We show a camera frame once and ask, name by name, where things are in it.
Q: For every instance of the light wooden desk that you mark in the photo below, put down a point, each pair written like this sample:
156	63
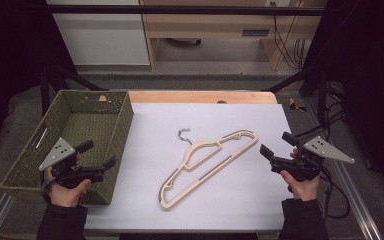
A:
206	23

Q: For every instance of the yellow black tool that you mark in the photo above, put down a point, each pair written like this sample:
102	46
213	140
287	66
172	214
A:
294	104

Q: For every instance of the black horizontal frame bar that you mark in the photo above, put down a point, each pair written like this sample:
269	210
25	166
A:
180	10

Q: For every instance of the person's right hand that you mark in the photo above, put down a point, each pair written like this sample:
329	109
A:
303	190

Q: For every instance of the white table mat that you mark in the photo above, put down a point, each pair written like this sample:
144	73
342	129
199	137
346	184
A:
240	200

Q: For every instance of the person's left hand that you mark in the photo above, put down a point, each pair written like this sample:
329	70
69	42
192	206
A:
65	196

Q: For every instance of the green woven basket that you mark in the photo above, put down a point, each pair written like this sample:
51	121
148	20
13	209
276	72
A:
86	123

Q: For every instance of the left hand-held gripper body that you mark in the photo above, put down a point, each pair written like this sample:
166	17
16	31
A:
58	153

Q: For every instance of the white cabinet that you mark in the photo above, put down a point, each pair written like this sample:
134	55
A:
100	40

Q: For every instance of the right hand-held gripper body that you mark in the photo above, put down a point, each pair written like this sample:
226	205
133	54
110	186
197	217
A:
323	149

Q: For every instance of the black metal stand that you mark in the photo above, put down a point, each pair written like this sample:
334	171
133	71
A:
321	96

